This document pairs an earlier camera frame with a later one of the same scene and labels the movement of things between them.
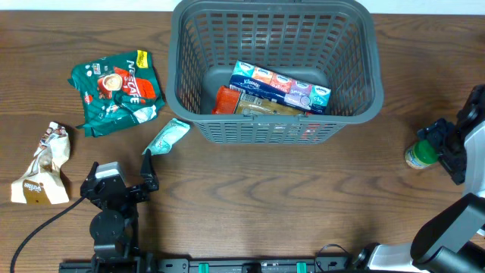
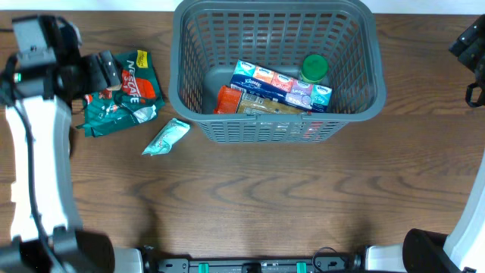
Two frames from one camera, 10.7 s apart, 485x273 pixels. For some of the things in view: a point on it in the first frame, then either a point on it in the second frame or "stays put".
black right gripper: x=449 y=148 -> x=466 y=43
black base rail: x=144 y=264 stays put
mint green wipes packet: x=164 y=141 stays put
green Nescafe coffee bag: x=117 y=91 stays put
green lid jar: x=421 y=154 -> x=314 y=68
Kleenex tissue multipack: x=280 y=89 stays put
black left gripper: x=147 y=172 -> x=94 y=64
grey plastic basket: x=337 y=44 stays put
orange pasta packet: x=234 y=100 stays put
